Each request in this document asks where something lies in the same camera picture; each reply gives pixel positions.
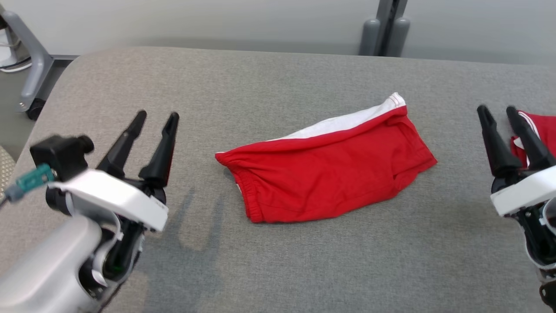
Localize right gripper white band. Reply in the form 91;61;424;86
477;105;556;270

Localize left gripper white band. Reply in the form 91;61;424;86
46;110;180;281

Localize red white basketball jersey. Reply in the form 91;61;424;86
509;110;556;169

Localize red white sport shorts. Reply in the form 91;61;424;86
215;92;438;224

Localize black caster wheel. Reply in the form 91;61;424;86
26;98;46;121

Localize beige woven object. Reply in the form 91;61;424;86
0;146;17;192

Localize white round base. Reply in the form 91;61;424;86
0;26;33;73

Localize teal left camera connector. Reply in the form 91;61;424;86
4;164;56;203

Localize grey metal frame leg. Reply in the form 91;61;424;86
0;9;53;114

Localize grey partition post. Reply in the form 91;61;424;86
360;0;394;57
384;0;410;58

